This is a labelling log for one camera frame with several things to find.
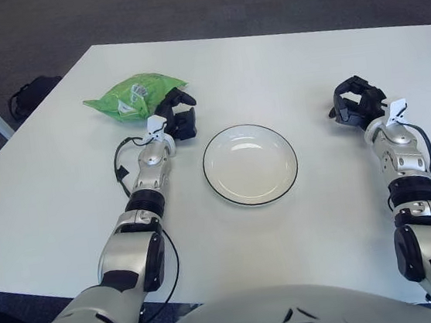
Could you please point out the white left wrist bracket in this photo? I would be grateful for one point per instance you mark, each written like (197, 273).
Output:
(155, 123)

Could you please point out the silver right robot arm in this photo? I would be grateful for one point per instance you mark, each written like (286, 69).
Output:
(402, 159)

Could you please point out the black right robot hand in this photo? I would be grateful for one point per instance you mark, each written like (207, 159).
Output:
(368, 103)

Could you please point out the black backpack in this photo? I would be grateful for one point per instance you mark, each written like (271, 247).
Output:
(36, 92)

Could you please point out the green snack bag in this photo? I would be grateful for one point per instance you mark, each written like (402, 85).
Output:
(130, 93)

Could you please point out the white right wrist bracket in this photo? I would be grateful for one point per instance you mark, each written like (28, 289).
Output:
(395, 109)

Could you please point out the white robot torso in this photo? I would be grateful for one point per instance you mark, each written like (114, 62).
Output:
(257, 320)

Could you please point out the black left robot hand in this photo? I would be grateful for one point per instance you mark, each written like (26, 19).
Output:
(182, 124)

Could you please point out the white plate with black rim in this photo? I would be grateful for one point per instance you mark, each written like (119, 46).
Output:
(251, 165)

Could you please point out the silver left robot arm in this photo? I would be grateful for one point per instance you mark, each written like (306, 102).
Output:
(150, 169)

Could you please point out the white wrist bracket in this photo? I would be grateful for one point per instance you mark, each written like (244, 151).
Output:
(155, 123)
(395, 109)

